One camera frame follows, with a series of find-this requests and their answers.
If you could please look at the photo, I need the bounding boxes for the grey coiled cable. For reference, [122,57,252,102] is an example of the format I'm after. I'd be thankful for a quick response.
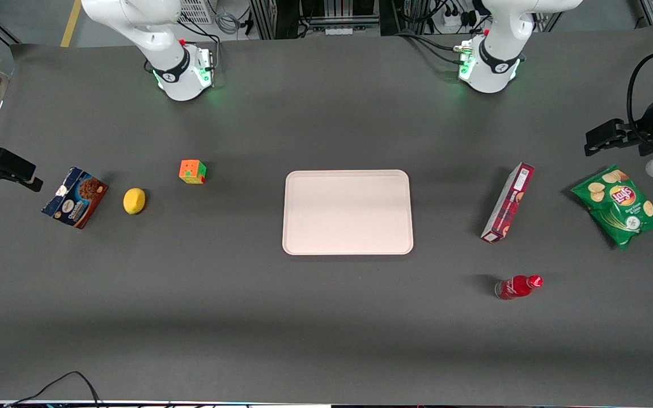
[215,10,243,36]

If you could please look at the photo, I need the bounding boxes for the metal equipment rack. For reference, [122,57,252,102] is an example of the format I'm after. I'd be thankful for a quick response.
[249,0,381,40]

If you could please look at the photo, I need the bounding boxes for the black left base cables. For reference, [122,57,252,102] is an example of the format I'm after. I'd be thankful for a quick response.
[393,31,474,66]

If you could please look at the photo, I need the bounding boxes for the colourful puzzle cube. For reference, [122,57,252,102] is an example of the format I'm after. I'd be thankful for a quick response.
[179,159,207,185]

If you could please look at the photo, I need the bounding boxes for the beige plastic tray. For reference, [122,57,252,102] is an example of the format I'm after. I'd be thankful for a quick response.
[282,169,414,256]

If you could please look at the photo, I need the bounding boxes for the red cookie box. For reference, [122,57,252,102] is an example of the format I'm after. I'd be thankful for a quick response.
[480,162,535,245]

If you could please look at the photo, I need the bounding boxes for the thin black table cable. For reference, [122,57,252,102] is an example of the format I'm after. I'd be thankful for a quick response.
[3,371,103,408]

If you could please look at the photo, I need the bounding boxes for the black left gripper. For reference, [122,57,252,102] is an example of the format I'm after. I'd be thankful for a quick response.
[584,115,653,157]

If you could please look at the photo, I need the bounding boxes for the blue brown cookie box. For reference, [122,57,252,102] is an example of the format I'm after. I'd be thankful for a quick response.
[41,167,109,230]

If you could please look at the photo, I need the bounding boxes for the yellow lemon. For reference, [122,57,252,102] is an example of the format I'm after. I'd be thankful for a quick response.
[122,188,147,215]

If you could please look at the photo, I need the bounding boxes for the white vented box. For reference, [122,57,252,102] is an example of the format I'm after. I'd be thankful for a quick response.
[178,0,214,25]

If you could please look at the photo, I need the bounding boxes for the green chips bag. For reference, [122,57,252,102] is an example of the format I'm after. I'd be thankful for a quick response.
[571,164,653,250]

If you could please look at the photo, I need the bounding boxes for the red soda bottle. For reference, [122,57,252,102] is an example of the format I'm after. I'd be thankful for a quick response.
[494,275,544,300]

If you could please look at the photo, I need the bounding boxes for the black right base cable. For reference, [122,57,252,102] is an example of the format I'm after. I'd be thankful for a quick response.
[178,16,223,58]

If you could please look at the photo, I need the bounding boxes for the white power strip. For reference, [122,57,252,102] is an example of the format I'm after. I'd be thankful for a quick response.
[439,10,478,30]

